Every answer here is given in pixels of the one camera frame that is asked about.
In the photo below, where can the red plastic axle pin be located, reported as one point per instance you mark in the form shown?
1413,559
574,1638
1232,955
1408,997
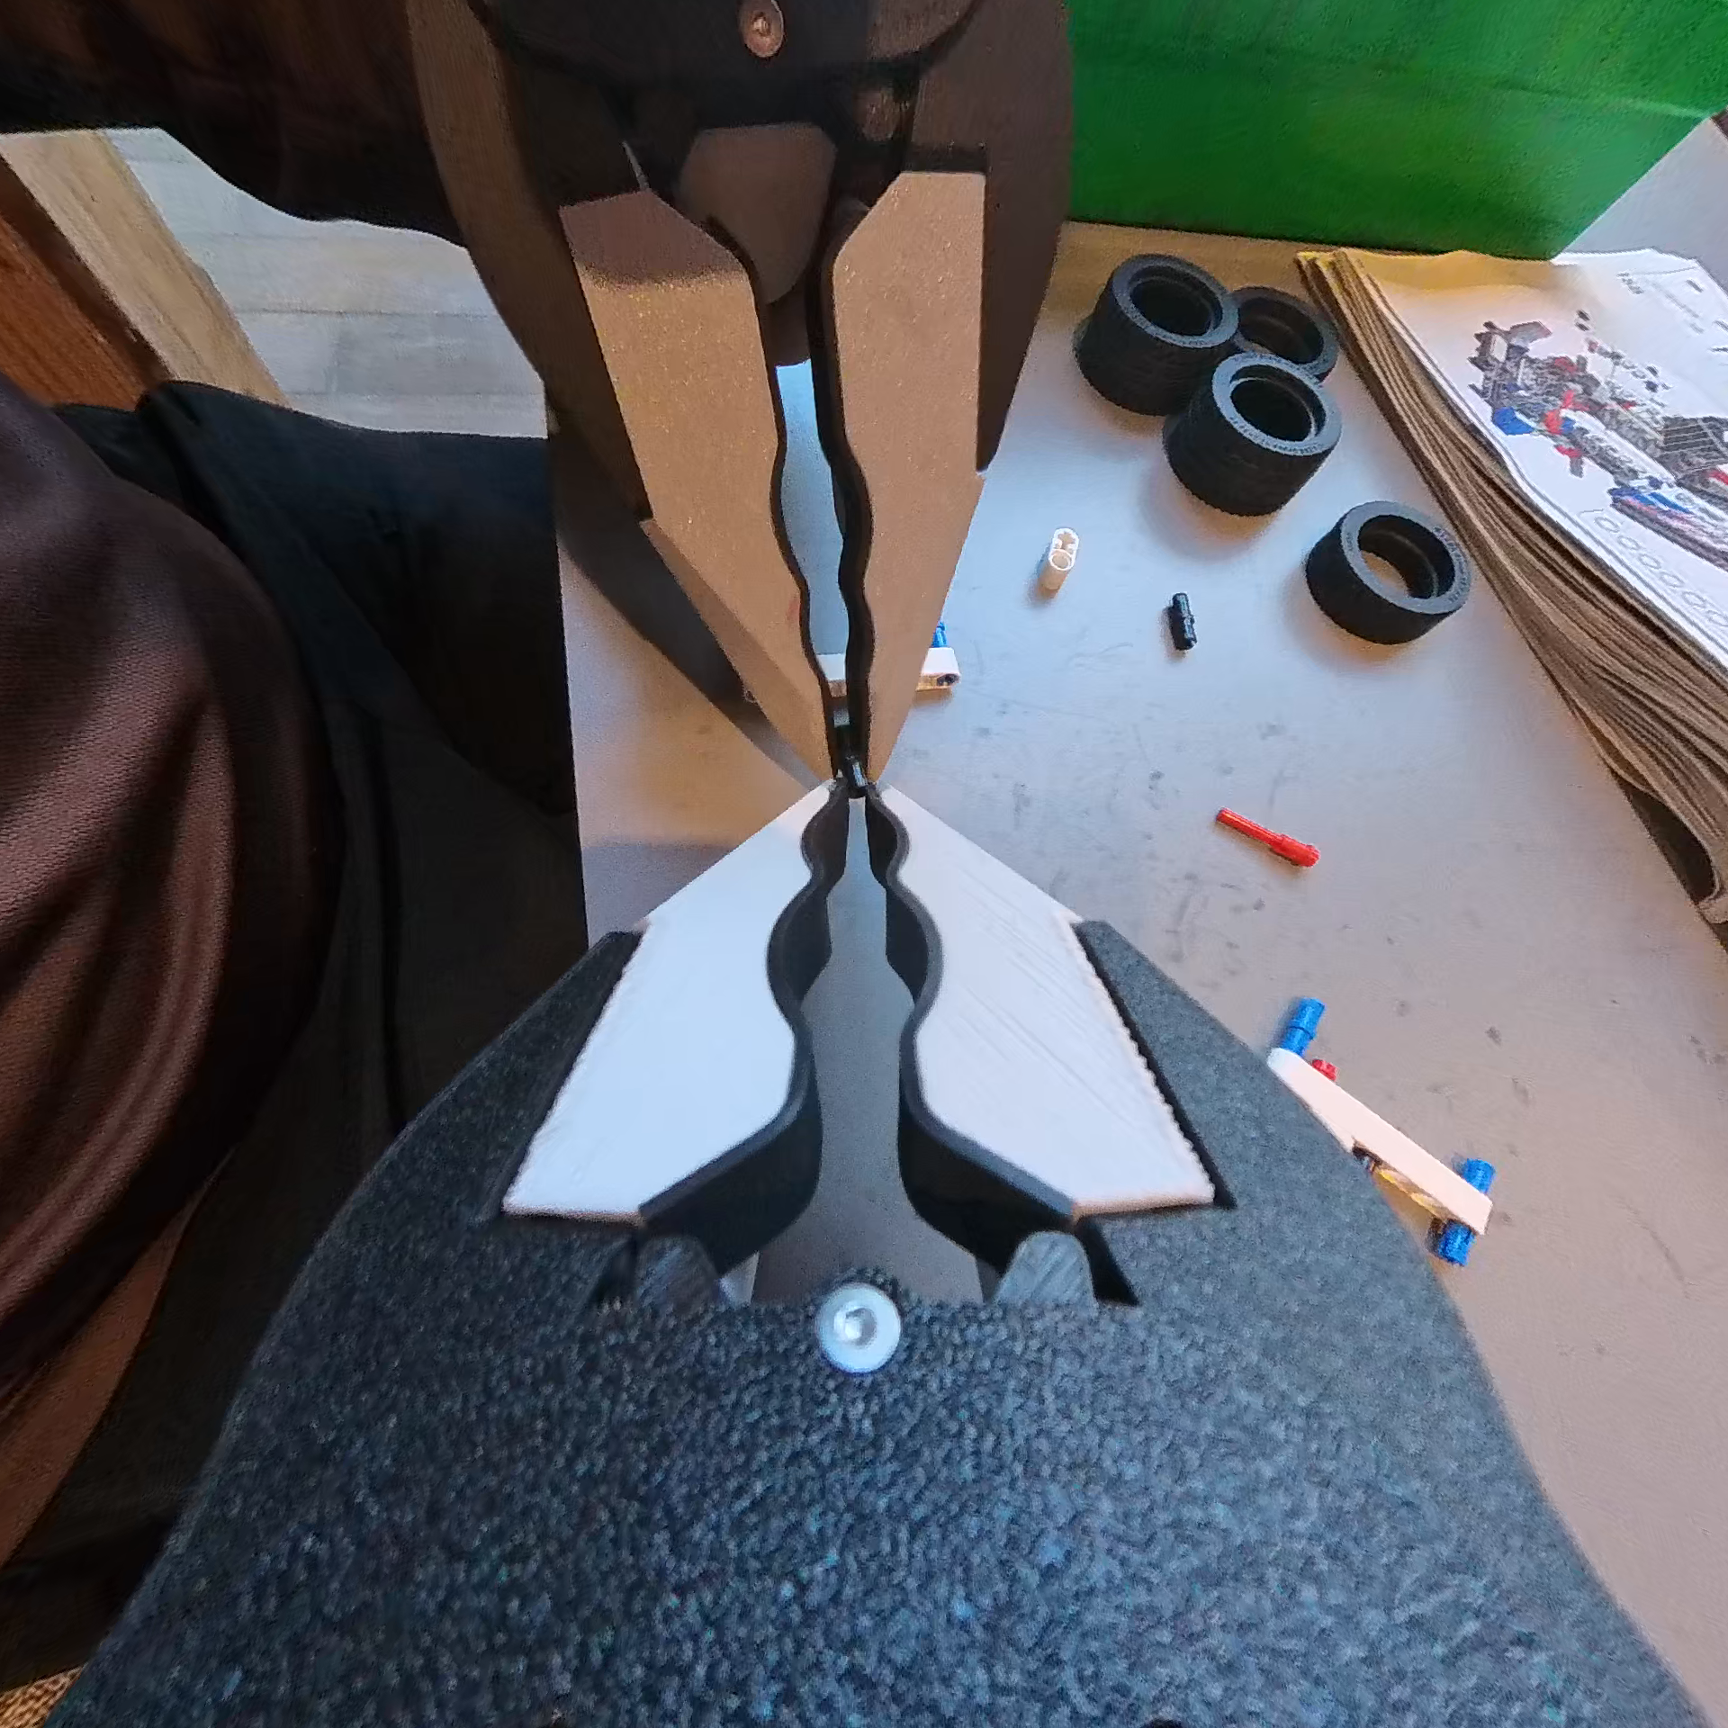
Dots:
1262,837

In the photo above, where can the person's left forearm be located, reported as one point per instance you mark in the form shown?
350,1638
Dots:
202,82

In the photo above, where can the green plastic bin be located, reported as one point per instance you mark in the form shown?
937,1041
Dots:
1351,107

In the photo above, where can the person's torso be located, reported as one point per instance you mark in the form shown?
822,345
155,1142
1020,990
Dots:
202,811

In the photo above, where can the white beam assembly with pins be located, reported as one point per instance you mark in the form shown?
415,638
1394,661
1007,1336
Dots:
1391,1147

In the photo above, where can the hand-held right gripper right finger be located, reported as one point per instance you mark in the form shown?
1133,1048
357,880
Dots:
1054,1067

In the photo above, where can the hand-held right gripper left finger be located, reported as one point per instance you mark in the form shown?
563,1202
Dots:
662,1067

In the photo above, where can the open instruction booklet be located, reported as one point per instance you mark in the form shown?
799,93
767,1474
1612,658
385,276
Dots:
1553,539

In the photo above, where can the black rubber toy tyre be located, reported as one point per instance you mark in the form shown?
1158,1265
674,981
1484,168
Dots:
1122,365
1351,607
1321,339
1214,472

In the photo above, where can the white holed brick beam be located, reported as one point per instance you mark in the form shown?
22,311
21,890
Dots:
941,662

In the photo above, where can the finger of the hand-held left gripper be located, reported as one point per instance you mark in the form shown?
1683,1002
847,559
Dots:
917,378
689,406

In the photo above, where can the grey desk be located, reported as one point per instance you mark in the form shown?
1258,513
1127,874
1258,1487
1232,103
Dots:
1418,918

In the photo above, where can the white small connector piece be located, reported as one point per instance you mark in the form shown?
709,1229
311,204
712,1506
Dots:
1059,560

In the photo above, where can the black plastic connector pin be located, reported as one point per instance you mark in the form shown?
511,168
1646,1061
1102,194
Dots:
1183,622
851,769

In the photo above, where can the wooden plank frame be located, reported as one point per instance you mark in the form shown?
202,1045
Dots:
81,271

